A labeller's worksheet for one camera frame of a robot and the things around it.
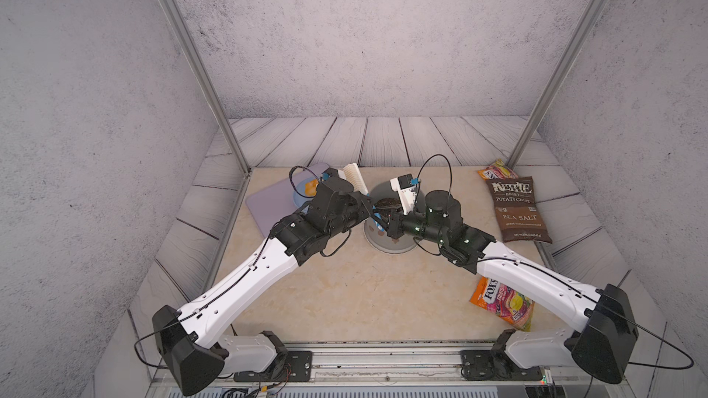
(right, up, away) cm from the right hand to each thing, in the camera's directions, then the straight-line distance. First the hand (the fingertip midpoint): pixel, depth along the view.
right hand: (371, 214), depth 69 cm
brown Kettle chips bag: (+56, -2, +36) cm, 67 cm away
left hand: (+2, +3, 0) cm, 4 cm away
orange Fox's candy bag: (+54, +14, +47) cm, 73 cm away
